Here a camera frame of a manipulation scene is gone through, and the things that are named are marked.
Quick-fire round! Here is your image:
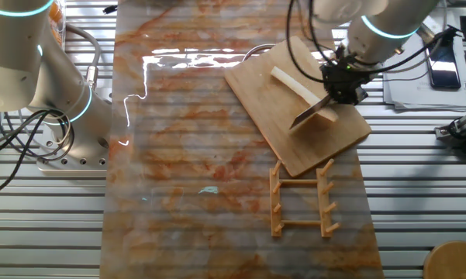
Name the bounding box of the round wooden disc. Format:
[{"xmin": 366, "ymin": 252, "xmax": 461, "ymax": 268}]
[{"xmin": 423, "ymin": 239, "xmax": 466, "ymax": 279}]

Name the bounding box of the black smartphone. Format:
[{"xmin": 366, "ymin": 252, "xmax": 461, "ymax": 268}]
[{"xmin": 425, "ymin": 36, "xmax": 462, "ymax": 90}]

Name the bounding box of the clear plastic fruit carton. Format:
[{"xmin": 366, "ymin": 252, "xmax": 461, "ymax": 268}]
[{"xmin": 46, "ymin": 0, "xmax": 67, "ymax": 50}]

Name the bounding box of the grey robot hose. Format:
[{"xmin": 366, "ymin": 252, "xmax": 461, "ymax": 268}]
[{"xmin": 64, "ymin": 22, "xmax": 102, "ymax": 91}]

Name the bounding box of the silver depth camera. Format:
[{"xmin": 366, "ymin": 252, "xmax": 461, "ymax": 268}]
[{"xmin": 433, "ymin": 112, "xmax": 466, "ymax": 155}]

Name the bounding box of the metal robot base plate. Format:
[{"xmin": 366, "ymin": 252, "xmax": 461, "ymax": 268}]
[{"xmin": 36, "ymin": 115, "xmax": 110, "ymax": 174}]

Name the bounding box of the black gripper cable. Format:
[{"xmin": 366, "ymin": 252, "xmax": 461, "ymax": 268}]
[
  {"xmin": 285, "ymin": 0, "xmax": 326, "ymax": 84},
  {"xmin": 308, "ymin": 0, "xmax": 338, "ymax": 65}
]

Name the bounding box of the orange marble pattern mat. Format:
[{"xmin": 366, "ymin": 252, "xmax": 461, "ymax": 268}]
[{"xmin": 99, "ymin": 0, "xmax": 385, "ymax": 279}]

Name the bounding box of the steel kitchen knife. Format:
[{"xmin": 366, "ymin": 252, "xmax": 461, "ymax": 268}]
[{"xmin": 289, "ymin": 94, "xmax": 334, "ymax": 131}]

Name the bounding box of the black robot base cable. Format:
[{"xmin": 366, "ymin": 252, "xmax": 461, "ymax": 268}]
[{"xmin": 0, "ymin": 108, "xmax": 77, "ymax": 197}]

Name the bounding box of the white scallion stalk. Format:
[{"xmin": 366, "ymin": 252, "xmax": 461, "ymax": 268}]
[{"xmin": 270, "ymin": 65, "xmax": 340, "ymax": 123}]

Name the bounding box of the wooden peg rack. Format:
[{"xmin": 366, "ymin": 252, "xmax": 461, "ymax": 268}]
[{"xmin": 269, "ymin": 157, "xmax": 341, "ymax": 239}]

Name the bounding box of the wooden cutting board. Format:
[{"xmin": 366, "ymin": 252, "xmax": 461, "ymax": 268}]
[{"xmin": 223, "ymin": 35, "xmax": 372, "ymax": 178}]

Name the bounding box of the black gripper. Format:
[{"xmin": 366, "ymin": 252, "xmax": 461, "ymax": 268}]
[{"xmin": 319, "ymin": 56, "xmax": 373, "ymax": 107}]

